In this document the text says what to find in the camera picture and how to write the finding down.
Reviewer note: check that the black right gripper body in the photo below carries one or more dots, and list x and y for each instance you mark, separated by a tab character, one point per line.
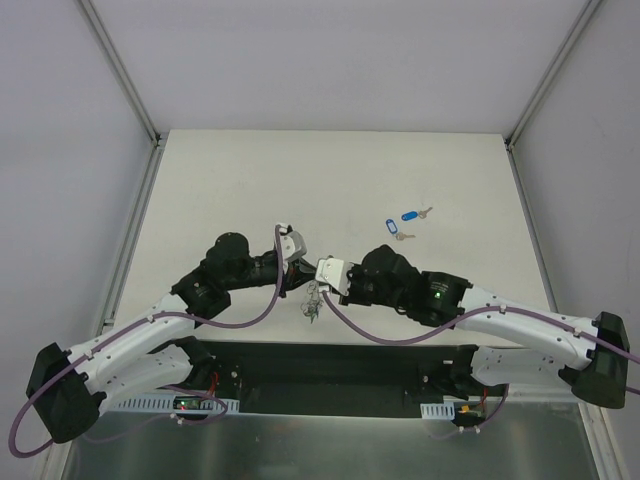
347	286

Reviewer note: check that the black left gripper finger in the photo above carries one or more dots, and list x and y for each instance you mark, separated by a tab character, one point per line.
294	280
303	267

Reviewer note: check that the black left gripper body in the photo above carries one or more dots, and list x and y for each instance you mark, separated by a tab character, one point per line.
289	273

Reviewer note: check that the blue windowed tag key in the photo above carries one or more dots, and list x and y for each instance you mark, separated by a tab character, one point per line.
395	231

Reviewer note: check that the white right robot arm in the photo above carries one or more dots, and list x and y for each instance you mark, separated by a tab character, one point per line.
589	356

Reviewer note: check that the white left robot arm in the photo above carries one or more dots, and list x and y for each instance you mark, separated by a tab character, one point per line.
71	388

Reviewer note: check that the solid blue tag key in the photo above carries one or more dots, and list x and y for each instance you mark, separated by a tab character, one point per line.
415	214

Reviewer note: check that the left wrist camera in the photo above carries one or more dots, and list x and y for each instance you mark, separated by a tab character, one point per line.
291	243

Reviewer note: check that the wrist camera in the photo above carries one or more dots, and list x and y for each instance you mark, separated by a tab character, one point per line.
332	275
291	243

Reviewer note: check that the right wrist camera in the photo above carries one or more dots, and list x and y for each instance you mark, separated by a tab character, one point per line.
332	275

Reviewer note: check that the left aluminium table rail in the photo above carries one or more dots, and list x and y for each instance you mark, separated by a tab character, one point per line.
52	466

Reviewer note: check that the right white cable duct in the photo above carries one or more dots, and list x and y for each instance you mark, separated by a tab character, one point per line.
443	411

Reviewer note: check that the white cable duct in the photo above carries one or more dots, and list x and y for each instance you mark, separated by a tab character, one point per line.
443	411
173	403

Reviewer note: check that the left white cable duct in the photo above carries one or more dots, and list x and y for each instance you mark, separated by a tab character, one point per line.
173	403

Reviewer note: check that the left aluminium frame post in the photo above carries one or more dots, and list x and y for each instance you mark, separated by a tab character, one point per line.
105	43

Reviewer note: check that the aluminium frame post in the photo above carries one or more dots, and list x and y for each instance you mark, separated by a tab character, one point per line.
105	43
559	59

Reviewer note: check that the right aluminium frame post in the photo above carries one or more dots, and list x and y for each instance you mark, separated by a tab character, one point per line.
559	59

